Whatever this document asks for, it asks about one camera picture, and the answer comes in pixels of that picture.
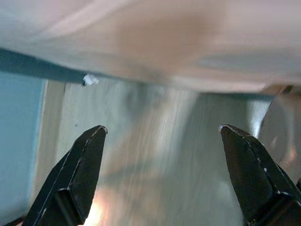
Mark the small white paper scrap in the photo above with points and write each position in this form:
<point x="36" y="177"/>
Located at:
<point x="90" y="80"/>

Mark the white bed sheet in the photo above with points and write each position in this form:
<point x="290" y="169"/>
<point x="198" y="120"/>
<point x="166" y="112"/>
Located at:
<point x="150" y="40"/>

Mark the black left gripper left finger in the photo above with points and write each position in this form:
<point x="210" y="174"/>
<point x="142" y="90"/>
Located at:
<point x="77" y="169"/>

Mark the light wooden bed frame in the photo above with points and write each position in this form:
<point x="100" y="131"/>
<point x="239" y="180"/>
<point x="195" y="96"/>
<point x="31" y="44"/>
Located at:
<point x="50" y="131"/>

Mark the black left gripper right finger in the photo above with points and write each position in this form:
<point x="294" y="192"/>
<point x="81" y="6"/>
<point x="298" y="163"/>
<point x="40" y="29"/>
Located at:
<point x="254" y="169"/>

